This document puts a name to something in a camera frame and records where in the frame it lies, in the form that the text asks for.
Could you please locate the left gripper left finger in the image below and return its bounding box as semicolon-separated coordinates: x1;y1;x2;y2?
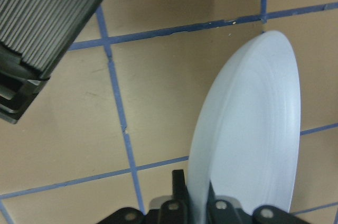
172;170;190;223

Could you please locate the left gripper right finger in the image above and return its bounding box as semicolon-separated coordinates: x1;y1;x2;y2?
207;182;223;224

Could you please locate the blue plate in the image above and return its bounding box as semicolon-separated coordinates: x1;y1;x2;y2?
187;31;301;223

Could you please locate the black plate rack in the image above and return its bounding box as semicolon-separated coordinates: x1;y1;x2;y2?
1;0;103;124

